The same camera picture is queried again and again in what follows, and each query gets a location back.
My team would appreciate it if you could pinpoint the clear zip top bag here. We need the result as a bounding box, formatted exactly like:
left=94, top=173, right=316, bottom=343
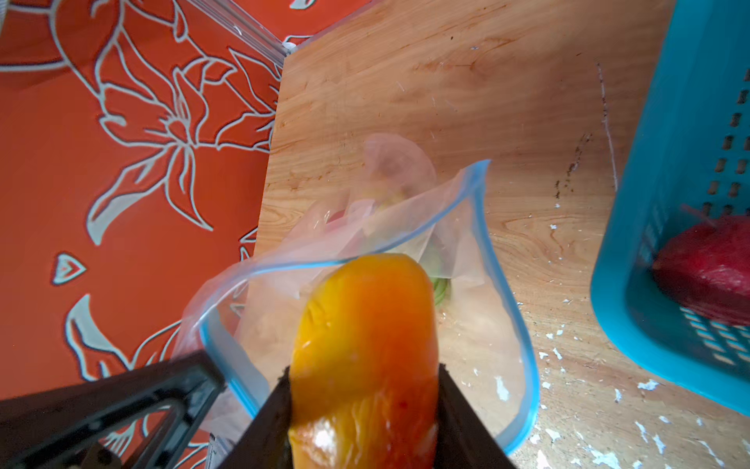
left=175, top=134, right=540, bottom=453

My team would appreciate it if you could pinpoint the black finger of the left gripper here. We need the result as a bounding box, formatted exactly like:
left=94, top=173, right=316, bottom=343
left=1, top=351, right=226, bottom=468

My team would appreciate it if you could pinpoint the orange red tomato toy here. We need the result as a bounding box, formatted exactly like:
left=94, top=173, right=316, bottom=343
left=288, top=254, right=439, bottom=468

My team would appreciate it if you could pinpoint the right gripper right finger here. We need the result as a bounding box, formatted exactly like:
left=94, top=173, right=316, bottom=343
left=436, top=363, right=516, bottom=469

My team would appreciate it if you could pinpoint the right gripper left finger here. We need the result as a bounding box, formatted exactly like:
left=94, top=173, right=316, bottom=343
left=219, top=367, right=293, bottom=469

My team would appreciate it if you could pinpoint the teal plastic basket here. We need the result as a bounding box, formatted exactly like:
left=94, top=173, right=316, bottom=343
left=589, top=0, right=750, bottom=417

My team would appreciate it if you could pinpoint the green cabbage toy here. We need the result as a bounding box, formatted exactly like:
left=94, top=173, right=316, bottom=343
left=420, top=244, right=454, bottom=308

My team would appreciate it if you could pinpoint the red strawberry toy right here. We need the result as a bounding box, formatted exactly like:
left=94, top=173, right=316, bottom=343
left=650, top=205, right=749, bottom=326

